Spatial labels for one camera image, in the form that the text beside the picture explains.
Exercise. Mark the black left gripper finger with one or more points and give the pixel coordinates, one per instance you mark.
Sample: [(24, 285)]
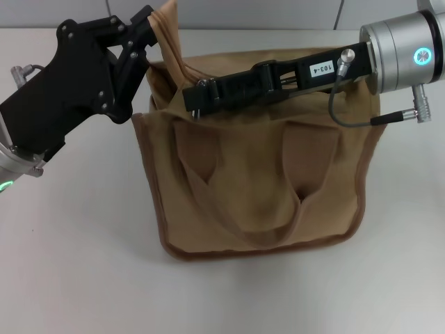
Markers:
[(140, 19)]

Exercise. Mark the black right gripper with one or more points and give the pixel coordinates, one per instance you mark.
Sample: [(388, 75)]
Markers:
[(320, 73)]

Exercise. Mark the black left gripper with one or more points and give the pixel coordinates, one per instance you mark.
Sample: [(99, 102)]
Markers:
[(62, 101)]

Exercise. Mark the khaki canvas food bag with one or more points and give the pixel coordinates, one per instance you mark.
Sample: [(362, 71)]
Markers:
[(257, 181)]

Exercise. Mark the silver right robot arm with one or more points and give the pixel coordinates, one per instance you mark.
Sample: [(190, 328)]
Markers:
[(406, 48)]

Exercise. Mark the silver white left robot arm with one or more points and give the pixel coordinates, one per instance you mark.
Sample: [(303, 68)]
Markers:
[(15, 167)]

